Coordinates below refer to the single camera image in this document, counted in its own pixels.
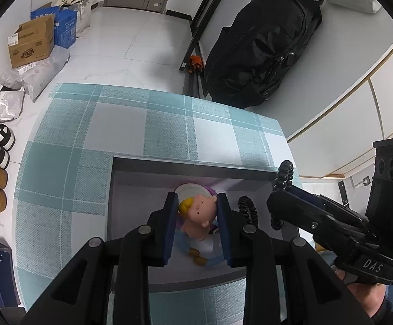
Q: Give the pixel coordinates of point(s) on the brown cardboard box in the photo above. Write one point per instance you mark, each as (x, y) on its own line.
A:
(30, 47)

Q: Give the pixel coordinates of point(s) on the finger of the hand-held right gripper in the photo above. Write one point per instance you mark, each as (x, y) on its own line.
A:
(318, 200)
(298, 213)

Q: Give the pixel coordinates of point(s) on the blue cardboard box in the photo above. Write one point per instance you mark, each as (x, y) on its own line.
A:
(66, 27)

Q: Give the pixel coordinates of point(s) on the white canvas tote bag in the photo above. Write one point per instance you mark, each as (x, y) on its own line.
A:
(83, 20)

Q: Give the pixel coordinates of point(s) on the grey plastic mailer bag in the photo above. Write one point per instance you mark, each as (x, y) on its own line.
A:
(40, 74)

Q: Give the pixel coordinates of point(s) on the black backpack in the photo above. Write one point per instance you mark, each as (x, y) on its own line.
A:
(260, 57)

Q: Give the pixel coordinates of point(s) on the black metal rack frame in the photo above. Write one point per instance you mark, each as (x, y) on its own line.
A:
(196, 34)

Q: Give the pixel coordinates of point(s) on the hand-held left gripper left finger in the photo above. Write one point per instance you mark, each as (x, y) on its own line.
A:
(168, 233)

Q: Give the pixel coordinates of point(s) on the clear plastic bag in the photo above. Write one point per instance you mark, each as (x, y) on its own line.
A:
(3, 105)

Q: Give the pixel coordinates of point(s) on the teal checked tablecloth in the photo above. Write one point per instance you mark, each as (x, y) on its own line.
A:
(81, 176)

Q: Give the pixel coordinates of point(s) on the orange black object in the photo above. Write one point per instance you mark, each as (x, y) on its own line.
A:
(196, 62)

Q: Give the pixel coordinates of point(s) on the person's right hand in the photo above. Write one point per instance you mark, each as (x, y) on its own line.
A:
(369, 298)

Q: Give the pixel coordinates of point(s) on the grey storage box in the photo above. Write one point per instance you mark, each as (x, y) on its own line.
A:
(135, 210)

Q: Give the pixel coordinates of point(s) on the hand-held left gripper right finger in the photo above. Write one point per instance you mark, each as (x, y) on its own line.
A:
(225, 230)

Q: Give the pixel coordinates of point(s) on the blonde doll figure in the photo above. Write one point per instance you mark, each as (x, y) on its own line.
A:
(198, 211)

